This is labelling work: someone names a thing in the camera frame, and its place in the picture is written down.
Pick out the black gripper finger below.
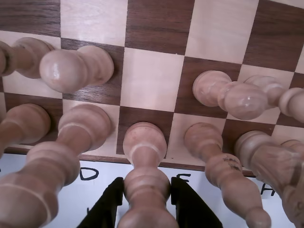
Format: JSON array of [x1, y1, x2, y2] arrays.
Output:
[[77, 177, 124, 228], [171, 177, 224, 228]]

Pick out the light wooden king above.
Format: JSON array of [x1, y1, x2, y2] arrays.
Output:
[[117, 122, 180, 228]]

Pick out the white paper letter strip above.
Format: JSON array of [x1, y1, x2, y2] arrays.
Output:
[[0, 152, 304, 228]]

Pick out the light wooden bishop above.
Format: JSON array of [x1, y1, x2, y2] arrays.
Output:
[[0, 103, 52, 159], [184, 122, 272, 228]]

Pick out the light wooden queen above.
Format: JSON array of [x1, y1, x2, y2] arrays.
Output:
[[0, 104, 113, 228]]

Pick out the light wooden knight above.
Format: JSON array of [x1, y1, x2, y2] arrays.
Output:
[[234, 130, 304, 228]]

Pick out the light wooden rook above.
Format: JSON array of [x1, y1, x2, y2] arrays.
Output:
[[281, 139, 304, 155]]

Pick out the light wooden pawn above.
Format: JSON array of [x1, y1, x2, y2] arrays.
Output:
[[0, 37, 56, 79], [192, 70, 269, 121], [39, 45, 115, 94], [244, 75, 304, 119]]

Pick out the wooden chessboard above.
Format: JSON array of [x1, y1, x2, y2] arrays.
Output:
[[0, 0, 304, 178]]

